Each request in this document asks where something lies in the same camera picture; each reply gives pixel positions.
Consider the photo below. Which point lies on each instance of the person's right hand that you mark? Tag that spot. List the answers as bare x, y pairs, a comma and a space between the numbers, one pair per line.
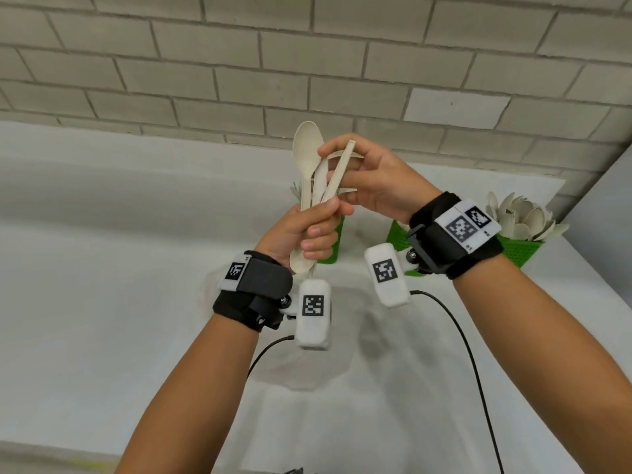
395, 187

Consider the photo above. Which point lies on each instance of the person's left hand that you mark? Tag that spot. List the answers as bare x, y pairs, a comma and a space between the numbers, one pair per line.
286, 236

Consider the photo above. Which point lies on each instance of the bunch of white plastic knives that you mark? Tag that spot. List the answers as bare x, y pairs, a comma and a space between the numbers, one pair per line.
296, 191

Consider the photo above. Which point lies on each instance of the white plastic spoon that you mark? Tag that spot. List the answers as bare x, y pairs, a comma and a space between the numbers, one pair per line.
345, 160

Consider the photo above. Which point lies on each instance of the handful of white plastic cutlery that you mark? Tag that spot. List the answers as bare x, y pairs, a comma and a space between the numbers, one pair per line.
306, 143

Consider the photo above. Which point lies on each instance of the bunch of white plastic spoons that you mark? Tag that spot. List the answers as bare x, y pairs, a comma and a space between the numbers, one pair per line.
523, 217

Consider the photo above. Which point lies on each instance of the clear plastic bag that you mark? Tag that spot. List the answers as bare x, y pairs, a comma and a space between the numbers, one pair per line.
316, 370

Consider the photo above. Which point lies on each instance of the person's left forearm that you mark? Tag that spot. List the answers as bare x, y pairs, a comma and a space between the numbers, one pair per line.
192, 399

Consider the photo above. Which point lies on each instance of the person's right forearm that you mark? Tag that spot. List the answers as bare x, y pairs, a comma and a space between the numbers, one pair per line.
543, 360

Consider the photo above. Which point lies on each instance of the black left wrist band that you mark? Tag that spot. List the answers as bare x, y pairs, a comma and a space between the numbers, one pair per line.
261, 281

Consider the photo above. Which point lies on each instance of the black wrist band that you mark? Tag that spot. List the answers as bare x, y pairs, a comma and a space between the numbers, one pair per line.
261, 281
439, 246

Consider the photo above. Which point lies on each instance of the black right wrist band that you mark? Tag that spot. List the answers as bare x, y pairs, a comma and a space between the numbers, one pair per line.
439, 246

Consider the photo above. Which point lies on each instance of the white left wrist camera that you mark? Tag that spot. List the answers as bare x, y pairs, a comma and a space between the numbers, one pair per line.
313, 335

